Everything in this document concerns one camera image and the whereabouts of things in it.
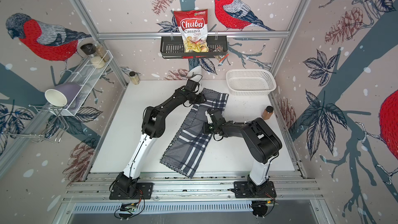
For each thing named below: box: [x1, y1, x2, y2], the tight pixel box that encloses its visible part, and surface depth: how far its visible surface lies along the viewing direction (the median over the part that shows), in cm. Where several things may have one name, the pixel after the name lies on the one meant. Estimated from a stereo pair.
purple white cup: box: [45, 82, 82, 108], surface depth 63 cm
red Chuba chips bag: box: [173, 9, 209, 53], surface depth 84 cm
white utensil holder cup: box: [186, 65, 203, 83], surface depth 116 cm
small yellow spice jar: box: [129, 71, 141, 86], surface depth 120 cm
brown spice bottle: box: [261, 105, 275, 121], surface depth 95 cm
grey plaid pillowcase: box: [160, 88, 229, 179], surface depth 90 cm
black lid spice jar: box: [80, 43, 106, 69], surface depth 84 cm
